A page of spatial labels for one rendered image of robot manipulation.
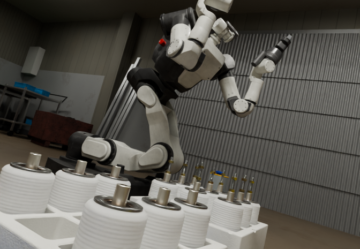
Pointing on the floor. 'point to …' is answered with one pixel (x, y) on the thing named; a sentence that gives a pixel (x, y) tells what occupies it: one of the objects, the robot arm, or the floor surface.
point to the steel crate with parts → (54, 128)
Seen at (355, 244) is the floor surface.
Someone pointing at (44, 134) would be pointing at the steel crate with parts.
